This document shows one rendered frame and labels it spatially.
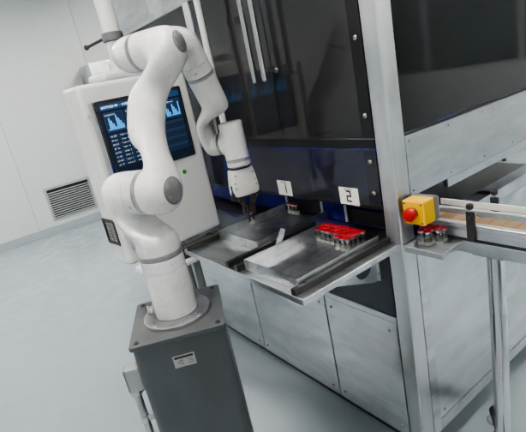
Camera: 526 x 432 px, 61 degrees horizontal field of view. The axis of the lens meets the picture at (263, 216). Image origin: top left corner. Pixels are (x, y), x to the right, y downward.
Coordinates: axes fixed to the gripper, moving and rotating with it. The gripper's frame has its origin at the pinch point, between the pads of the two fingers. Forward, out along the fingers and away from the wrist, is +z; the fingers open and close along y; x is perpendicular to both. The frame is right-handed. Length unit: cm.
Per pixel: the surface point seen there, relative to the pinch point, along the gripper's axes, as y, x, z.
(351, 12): -24, 42, -54
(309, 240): -11.7, 17.3, 13.6
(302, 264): 1.4, 31.5, 14.6
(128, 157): 26, -46, -26
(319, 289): 8, 48, 16
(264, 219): -14.4, -18.7, 11.4
